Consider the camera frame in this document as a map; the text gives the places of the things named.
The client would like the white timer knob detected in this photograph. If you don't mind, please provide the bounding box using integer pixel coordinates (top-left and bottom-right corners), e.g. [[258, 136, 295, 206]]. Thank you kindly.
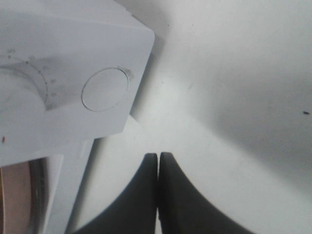
[[0, 67, 45, 134]]

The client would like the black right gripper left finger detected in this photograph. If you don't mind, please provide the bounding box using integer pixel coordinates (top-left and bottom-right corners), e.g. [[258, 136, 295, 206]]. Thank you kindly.
[[75, 153, 158, 234]]

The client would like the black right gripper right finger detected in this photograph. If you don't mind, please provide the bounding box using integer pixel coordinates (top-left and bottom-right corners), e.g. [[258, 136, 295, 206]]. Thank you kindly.
[[158, 152, 251, 234]]

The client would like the pink round plate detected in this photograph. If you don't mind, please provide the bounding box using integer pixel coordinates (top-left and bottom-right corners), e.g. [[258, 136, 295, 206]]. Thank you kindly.
[[0, 162, 32, 234]]

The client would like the white microwave oven body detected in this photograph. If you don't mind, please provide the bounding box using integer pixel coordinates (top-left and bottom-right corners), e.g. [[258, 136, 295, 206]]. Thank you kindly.
[[0, 0, 155, 234]]

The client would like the round white door-release button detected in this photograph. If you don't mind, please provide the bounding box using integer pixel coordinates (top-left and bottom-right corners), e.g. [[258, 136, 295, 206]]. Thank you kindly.
[[81, 68, 129, 112]]

